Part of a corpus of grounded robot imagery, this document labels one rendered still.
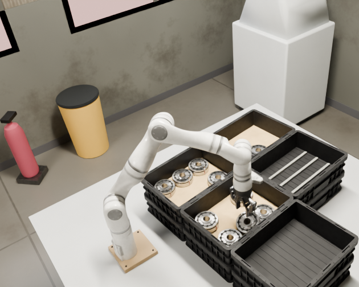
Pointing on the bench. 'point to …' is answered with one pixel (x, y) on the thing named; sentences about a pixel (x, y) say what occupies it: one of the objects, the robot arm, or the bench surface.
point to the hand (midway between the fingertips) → (243, 209)
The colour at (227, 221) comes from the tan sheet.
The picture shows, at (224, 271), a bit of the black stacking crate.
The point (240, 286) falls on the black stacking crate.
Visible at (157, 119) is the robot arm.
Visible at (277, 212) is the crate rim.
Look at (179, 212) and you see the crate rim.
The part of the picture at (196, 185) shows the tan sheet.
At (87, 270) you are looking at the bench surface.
